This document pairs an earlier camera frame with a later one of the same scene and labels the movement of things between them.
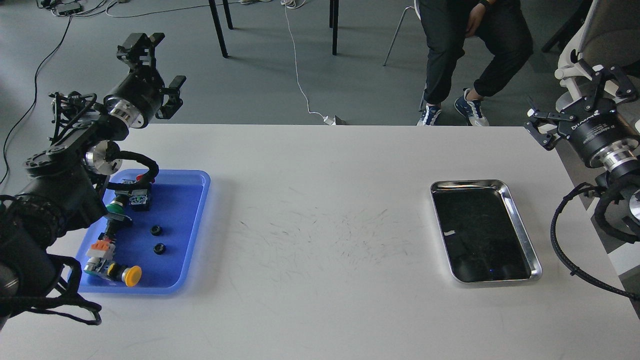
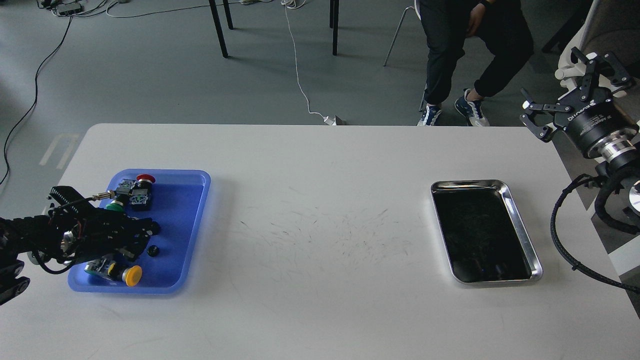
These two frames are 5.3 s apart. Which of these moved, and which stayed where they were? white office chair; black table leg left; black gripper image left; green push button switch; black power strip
Moved: black gripper image left
Stayed: black power strip; green push button switch; white office chair; black table leg left
